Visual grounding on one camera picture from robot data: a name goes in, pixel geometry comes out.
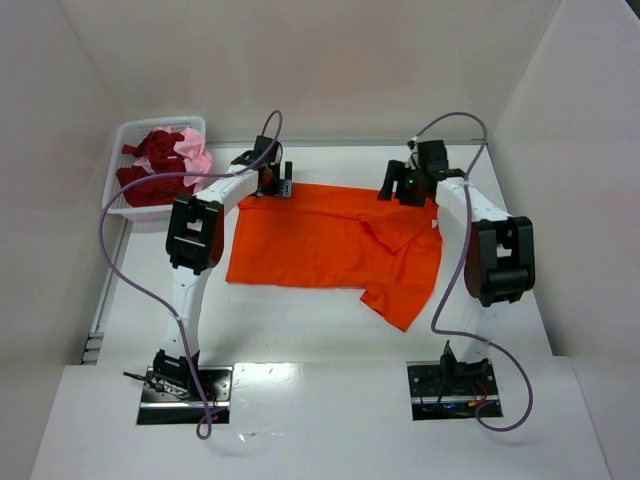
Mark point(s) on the grey metal bracket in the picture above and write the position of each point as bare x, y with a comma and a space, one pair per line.
92, 348

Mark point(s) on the pink t shirt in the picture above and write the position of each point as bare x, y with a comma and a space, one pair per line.
195, 155

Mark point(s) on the dark red t shirt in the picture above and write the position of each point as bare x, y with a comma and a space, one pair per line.
158, 192

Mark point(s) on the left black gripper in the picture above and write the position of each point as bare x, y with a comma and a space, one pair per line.
282, 185

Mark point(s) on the orange t shirt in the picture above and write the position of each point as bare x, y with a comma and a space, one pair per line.
330, 237

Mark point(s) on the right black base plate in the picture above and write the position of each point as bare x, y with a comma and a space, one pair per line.
434, 397

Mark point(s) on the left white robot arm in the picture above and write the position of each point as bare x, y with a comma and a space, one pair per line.
195, 244

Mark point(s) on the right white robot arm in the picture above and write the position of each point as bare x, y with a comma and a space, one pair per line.
496, 264

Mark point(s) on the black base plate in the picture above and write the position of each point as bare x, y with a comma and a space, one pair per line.
161, 403
434, 397

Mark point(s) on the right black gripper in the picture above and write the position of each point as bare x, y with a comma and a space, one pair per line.
395, 186

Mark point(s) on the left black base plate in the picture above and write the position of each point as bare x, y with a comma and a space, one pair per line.
161, 403

